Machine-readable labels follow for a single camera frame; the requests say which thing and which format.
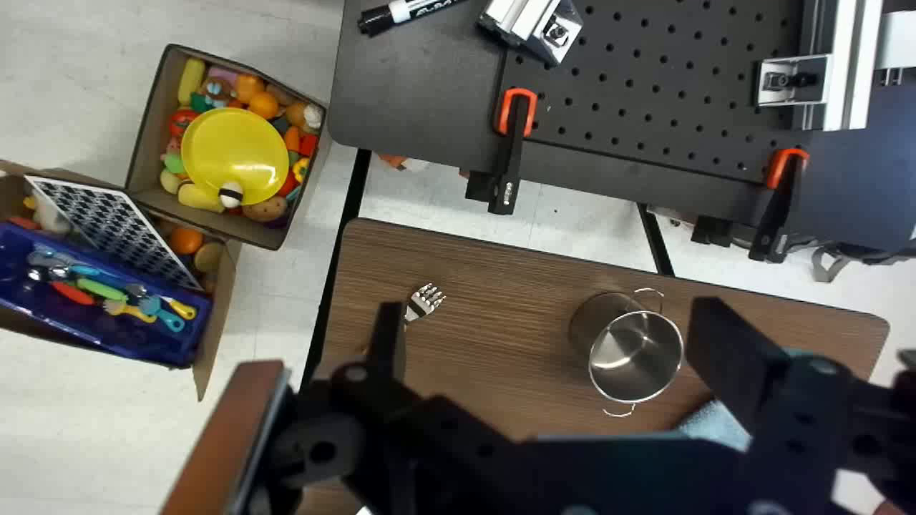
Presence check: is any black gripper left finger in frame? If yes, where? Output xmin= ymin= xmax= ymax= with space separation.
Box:
xmin=366 ymin=301 xmax=405 ymax=381

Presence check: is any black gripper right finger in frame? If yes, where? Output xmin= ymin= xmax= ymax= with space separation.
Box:
xmin=686 ymin=297 xmax=789 ymax=420

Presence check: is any light blue towel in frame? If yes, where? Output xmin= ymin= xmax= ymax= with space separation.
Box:
xmin=678 ymin=401 xmax=749 ymax=451

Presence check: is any small steel pot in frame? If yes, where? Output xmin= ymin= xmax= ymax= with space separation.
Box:
xmin=567 ymin=287 xmax=684 ymax=420

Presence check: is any orange black clamp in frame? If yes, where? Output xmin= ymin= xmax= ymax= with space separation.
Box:
xmin=690 ymin=142 xmax=813 ymax=267
xmin=467 ymin=85 xmax=537 ymax=215

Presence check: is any brown wooden table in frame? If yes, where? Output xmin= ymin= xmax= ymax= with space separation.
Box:
xmin=163 ymin=221 xmax=909 ymax=515

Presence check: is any yellow plastic lid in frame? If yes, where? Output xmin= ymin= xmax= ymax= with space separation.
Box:
xmin=180 ymin=108 xmax=288 ymax=209

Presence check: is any cardboard box of toys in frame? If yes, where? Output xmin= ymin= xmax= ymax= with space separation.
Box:
xmin=125 ymin=43 xmax=325 ymax=249

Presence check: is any black perforated board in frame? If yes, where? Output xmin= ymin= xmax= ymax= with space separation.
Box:
xmin=497 ymin=0 xmax=916 ymax=209

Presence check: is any cardboard box with blue tray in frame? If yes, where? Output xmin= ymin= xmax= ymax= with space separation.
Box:
xmin=0 ymin=159 xmax=238 ymax=397

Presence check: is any black marker pen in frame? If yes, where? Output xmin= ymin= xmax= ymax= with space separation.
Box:
xmin=358 ymin=0 xmax=461 ymax=36

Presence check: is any orange handled fork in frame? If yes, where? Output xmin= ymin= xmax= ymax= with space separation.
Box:
xmin=404 ymin=284 xmax=445 ymax=324

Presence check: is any aluminium extrusion rail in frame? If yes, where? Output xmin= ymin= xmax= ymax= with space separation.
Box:
xmin=756 ymin=0 xmax=916 ymax=131

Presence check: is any aluminium bracket with tag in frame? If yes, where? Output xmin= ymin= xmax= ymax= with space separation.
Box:
xmin=477 ymin=0 xmax=584 ymax=65

